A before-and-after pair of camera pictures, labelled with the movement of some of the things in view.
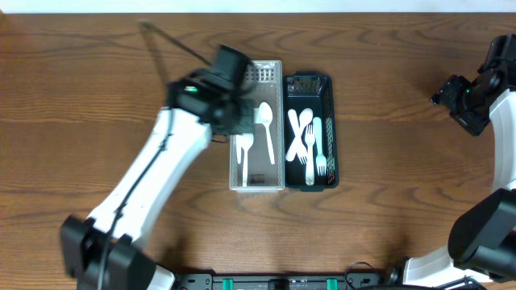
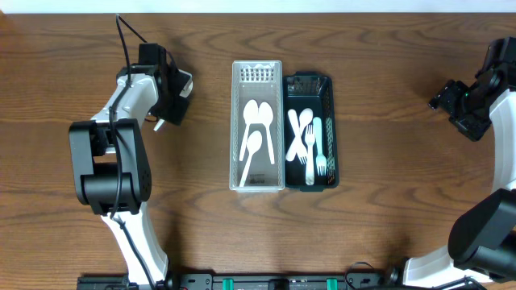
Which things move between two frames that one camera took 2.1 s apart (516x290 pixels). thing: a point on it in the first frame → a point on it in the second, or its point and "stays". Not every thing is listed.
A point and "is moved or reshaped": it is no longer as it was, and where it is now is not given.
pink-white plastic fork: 301,148 stays
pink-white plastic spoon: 305,118 stays
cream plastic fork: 310,140 stays
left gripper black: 245,117 → 177,106
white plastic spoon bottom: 247,140 is moved or reshaped
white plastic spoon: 265,115 stays
